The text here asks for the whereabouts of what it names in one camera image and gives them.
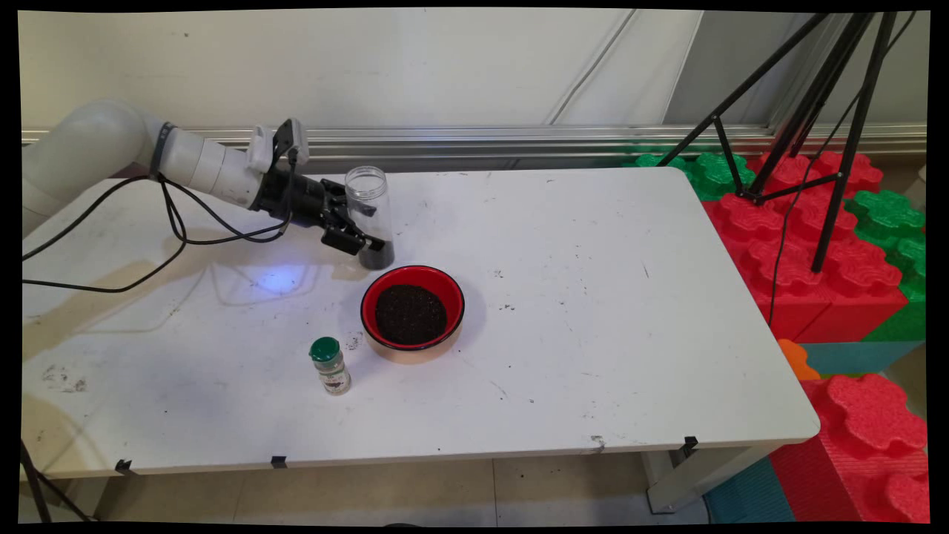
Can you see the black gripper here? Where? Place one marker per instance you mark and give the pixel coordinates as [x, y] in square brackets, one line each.
[308, 200]

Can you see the clear plastic jar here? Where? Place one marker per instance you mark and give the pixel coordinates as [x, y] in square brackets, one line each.
[368, 193]

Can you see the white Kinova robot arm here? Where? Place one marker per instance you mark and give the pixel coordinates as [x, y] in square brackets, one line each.
[96, 144]

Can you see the large dark grounds heap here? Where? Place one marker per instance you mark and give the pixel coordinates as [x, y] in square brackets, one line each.
[411, 315]

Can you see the red bowl with tan outside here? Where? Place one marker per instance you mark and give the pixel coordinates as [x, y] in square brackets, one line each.
[447, 288]

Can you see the green lid spice bottle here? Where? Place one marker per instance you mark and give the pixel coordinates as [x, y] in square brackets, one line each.
[334, 374]

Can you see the green foam block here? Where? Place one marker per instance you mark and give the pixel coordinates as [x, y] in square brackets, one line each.
[715, 174]
[890, 219]

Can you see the white table leg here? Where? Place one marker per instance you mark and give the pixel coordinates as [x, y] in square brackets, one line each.
[689, 482]

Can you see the red foam block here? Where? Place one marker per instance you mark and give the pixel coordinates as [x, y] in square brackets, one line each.
[801, 297]
[867, 445]

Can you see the orange foam piece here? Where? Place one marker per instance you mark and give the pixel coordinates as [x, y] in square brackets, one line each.
[795, 360]

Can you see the teal foam block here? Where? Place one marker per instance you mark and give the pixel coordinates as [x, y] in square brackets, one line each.
[749, 497]

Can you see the black tripod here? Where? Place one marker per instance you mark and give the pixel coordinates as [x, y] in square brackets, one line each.
[850, 148]

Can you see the teal foam panel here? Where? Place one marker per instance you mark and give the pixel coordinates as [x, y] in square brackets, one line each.
[860, 357]

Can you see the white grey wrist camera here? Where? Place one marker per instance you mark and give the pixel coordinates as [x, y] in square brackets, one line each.
[259, 148]

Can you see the aluminium wall rail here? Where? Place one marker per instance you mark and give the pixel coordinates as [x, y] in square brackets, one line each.
[519, 141]

